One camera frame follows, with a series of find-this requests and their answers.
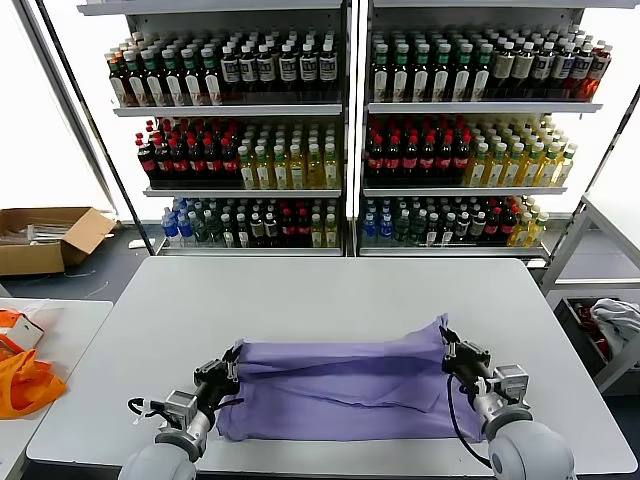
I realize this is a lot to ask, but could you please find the dark drink bottle blue label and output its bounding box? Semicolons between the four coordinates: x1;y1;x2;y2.
551;42;578;99
318;42;340;98
569;42;595;99
220;43;242;99
532;42;557;99
238;43;260;99
298;42;320;98
278;42;300;99
257;43;279;99

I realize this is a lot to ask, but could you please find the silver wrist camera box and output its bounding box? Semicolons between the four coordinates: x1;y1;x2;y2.
492;364;531;402
164;389;200;427

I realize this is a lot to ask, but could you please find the red cap cola bottle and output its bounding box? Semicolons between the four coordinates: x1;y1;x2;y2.
169;138;191;184
204;137;224;184
367;135;386;184
221;137;241;184
452;135;474;184
384;135;404;184
402;135;421;184
418;135;439;184
436;135;456;184
153;138;174;184
137;138;158;184
187;137;207;184

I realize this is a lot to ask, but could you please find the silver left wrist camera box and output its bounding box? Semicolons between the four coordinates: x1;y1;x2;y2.
164;389;200;427

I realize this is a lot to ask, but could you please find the grey shelf unit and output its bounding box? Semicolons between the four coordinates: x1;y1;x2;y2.
77;0;355;258
355;0;607;260

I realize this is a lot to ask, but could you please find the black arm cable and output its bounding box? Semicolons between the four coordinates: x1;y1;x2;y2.
127;397;169;427
446;374;494;470

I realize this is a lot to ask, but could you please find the amber tea bottle grey cap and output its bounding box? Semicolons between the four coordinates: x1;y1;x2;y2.
108;52;127;107

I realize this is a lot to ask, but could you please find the small white carton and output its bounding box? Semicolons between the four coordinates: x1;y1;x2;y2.
8;318;47;349

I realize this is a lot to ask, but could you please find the black slanted pole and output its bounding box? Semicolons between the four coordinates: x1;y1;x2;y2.
581;87;640;221
35;0;157;257

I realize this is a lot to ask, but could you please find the yellow juice bottle green label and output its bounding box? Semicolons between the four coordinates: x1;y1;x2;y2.
537;143;563;189
290;143;307;190
323;143;341;190
272;144;291;190
306;143;325;190
519;143;545;189
255;144;274;190
464;143;490;189
238;144;257;190
501;143;526;189
553;143;580;189
483;143;509;189

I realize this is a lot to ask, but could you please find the white crumpled cloth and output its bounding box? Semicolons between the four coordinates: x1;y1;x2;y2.
589;297;640;352

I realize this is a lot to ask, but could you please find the red drink bottle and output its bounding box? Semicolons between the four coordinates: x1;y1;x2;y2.
582;43;615;101

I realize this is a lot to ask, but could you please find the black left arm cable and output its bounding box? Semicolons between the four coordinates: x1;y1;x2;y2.
127;397;169;427

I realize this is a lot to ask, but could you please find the clear plastic bag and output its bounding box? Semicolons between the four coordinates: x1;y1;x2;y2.
0;298;52;322

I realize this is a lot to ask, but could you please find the white side table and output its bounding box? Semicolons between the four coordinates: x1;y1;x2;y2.
0;298;117;480

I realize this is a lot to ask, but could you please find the purple t-shirt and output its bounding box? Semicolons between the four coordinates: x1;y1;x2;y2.
215;313;489;444

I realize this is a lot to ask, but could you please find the grey window post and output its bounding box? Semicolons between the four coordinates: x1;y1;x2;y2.
13;0;122;221

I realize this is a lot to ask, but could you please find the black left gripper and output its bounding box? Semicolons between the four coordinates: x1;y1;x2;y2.
194;339;245;406

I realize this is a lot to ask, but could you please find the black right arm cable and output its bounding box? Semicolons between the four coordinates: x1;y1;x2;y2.
446;374;494;470

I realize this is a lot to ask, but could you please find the brown cardboard box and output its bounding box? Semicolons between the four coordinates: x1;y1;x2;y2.
0;206;120;277

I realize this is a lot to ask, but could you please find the dark drink bottle beige label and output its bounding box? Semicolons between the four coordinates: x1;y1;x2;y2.
492;42;517;99
513;42;537;99

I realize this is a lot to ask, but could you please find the grey metal frame table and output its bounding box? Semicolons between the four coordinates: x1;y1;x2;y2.
538;192;640;397

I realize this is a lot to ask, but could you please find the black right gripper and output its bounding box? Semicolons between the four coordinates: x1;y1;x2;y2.
438;324;494;384

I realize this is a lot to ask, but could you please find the clear plastic packaging bundle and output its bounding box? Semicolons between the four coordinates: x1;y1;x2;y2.
0;221;70;247

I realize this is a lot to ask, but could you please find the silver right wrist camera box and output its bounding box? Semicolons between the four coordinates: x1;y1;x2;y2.
492;364;531;402

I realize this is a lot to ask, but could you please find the black crate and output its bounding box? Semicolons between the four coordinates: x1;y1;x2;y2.
553;296;640;397

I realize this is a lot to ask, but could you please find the green label tea bottle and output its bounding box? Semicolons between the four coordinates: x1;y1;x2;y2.
472;43;494;101
372;43;393;101
410;43;433;101
431;43;454;101
122;48;146;107
452;43;475;101
200;45;224;106
141;47;164;107
391;43;413;101
160;47;184;107
180;46;204;107

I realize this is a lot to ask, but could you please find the red cloth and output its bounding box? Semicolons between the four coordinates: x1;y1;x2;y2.
573;301;615;362

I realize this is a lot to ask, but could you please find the orange fabric bag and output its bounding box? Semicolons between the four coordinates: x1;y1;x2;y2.
0;308;70;420

